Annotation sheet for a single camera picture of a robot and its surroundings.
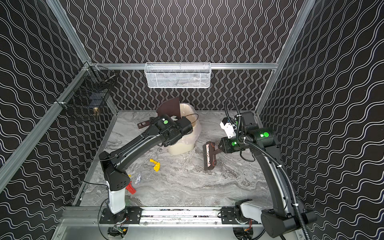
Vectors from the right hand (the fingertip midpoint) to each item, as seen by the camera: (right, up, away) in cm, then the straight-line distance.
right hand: (222, 145), depth 69 cm
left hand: (-32, +11, +2) cm, 34 cm away
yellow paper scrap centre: (-35, -15, +21) cm, 44 cm away
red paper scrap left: (-45, -22, +5) cm, 50 cm away
